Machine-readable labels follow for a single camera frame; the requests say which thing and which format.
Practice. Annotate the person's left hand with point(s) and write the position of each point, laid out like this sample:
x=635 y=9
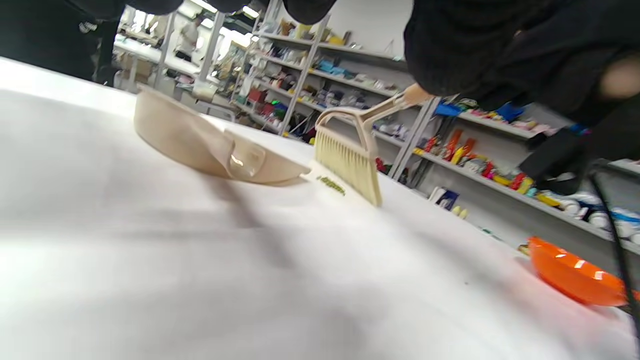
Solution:
x=450 y=45

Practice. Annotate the beige plastic dustpan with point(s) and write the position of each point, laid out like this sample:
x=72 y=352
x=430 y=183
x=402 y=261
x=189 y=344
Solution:
x=190 y=140

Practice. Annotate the person's right hand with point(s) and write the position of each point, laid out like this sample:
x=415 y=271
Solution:
x=560 y=60

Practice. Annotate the pile of green mung beans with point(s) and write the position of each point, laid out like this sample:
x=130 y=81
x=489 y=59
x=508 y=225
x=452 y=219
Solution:
x=331 y=186

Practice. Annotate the grey metal shelf rack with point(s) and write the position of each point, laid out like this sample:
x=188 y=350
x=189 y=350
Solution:
x=500 y=192

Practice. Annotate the orange plastic bowl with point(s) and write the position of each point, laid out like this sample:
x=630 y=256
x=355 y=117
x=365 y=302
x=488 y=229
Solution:
x=575 y=275

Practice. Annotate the white table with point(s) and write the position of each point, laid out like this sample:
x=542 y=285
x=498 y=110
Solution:
x=200 y=275

